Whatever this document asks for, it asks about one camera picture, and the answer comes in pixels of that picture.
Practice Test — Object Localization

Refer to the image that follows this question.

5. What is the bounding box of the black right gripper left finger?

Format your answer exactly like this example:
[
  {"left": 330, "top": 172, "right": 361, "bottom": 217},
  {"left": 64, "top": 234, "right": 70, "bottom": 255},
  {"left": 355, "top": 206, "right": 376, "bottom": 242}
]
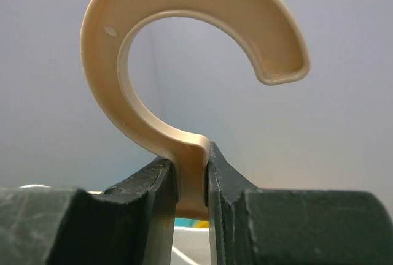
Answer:
[{"left": 1, "top": 158, "right": 177, "bottom": 264}]

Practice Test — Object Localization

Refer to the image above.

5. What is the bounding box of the beige hanger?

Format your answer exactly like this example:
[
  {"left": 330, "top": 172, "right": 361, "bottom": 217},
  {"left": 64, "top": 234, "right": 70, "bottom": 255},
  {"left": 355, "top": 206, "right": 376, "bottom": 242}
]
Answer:
[{"left": 80, "top": 0, "right": 311, "bottom": 220}]

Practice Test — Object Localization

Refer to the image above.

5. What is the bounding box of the white daisy print t-shirt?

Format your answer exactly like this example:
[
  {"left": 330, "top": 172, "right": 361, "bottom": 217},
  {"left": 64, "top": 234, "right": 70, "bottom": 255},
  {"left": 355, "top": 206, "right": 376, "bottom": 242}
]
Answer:
[{"left": 17, "top": 185, "right": 210, "bottom": 264}]

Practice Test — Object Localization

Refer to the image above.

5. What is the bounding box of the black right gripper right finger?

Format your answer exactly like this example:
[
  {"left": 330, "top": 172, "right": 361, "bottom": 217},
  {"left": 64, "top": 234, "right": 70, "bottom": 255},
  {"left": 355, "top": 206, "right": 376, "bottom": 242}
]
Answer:
[{"left": 206, "top": 143, "right": 392, "bottom": 264}]

